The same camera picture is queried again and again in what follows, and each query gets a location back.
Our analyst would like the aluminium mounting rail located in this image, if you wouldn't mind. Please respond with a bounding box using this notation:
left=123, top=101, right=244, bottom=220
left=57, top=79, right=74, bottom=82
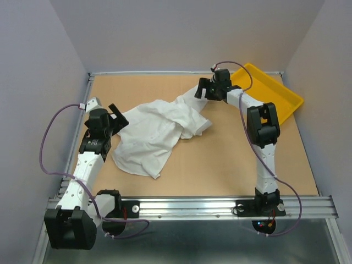
left=43, top=195, right=339, bottom=221

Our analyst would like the white long sleeve shirt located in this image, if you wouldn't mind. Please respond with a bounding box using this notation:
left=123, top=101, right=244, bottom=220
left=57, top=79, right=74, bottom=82
left=112, top=87, right=212, bottom=179

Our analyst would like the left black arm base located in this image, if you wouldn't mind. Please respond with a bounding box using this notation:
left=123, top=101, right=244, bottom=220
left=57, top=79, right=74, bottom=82
left=107, top=200, right=140, bottom=219

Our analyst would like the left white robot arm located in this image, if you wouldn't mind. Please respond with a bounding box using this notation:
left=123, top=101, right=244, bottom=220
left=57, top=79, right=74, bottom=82
left=44, top=97, right=129, bottom=250

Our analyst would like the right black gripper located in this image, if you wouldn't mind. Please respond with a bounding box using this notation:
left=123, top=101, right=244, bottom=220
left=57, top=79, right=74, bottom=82
left=193, top=77, right=220, bottom=100

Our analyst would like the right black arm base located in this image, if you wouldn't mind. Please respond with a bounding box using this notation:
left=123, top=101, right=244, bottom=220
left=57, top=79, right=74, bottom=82
left=235, top=199, right=286, bottom=217

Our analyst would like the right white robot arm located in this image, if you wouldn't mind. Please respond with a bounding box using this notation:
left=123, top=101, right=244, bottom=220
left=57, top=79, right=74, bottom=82
left=195, top=68, right=281, bottom=217

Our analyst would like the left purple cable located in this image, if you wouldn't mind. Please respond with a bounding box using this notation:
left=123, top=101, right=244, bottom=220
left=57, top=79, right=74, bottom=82
left=40, top=103, right=150, bottom=240

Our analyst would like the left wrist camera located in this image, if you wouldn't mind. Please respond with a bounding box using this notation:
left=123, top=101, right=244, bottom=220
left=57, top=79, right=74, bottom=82
left=78, top=97, right=102, bottom=113

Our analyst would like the yellow plastic bin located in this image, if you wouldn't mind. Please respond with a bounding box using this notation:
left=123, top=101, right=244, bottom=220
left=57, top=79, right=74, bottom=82
left=230, top=63, right=304, bottom=125

